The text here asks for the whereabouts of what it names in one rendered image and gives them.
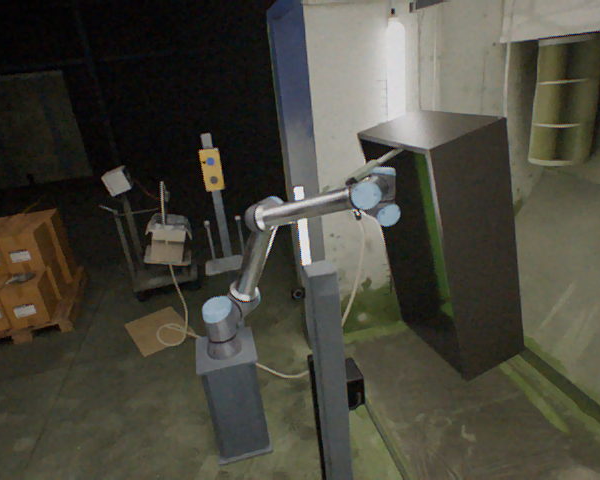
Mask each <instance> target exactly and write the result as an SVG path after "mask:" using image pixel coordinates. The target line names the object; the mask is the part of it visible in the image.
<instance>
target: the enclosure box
mask: <svg viewBox="0 0 600 480"><path fill-rule="evenodd" d="M498 117H500V118H498ZM356 135H357V140H358V144H359V148H360V153H361V157H363V161H364V165H365V164H367V163H369V162H370V161H372V160H378V159H380V158H382V157H383V156H385V155H386V154H388V153H390V152H391V151H393V150H394V149H396V148H399V149H403V150H402V151H401V152H399V153H398V154H396V155H395V156H393V157H391V158H390V159H388V160H387V161H385V162H383V163H382V164H380V167H390V168H393V169H395V174H396V176H395V205H397V206H398V208H399V210H400V215H399V218H398V220H397V221H396V222H395V223H394V224H392V225H389V227H385V225H382V224H379V223H378V224H379V230H380V234H381V238H382V242H383V246H384V250H385V254H386V259H387V263H388V267H389V272H390V276H391V280H392V285H393V289H394V293H395V297H396V301H397V305H398V310H399V314H400V319H401V321H402V322H403V323H404V324H405V325H407V326H408V327H409V328H410V329H411V330H412V331H413V332H414V333H416V334H417V335H418V336H419V337H420V338H421V339H422V340H423V341H424V342H425V343H426V344H427V345H428V346H429V347H431V348H432V349H433V350H434V351H435V352H436V353H437V354H438V355H439V356H440V357H441V358H442V359H443V360H444V362H445V363H447V364H448V365H449V366H450V367H451V368H452V369H454V370H455V371H456V372H457V373H458V374H459V375H460V376H461V377H463V378H464V379H465V380H466V381H467V382H469V381H471V380H472V379H474V378H476V377H478V376H480V375H482V374H483V373H485V372H487V371H489V370H491V369H492V368H494V367H496V366H498V365H501V364H503V362H504V361H506V360H508V359H510V358H512V357H514V356H515V355H517V354H519V353H521V352H523V351H524V350H525V347H524V335H523V322H522V308H521V296H520V283H519V269H518V257H517V244H516V231H515V218H514V205H513V192H512V179H511V166H510V153H509V141H508V127H507V117H503V116H490V115H478V114H466V113H453V112H441V111H430V110H418V109H416V110H414V111H411V112H409V113H405V114H403V115H400V116H398V117H395V118H393V119H390V120H388V121H385V122H383V123H380V124H378V125H375V126H373V127H370V128H368V129H365V130H363V131H359V132H357V133H356Z"/></svg>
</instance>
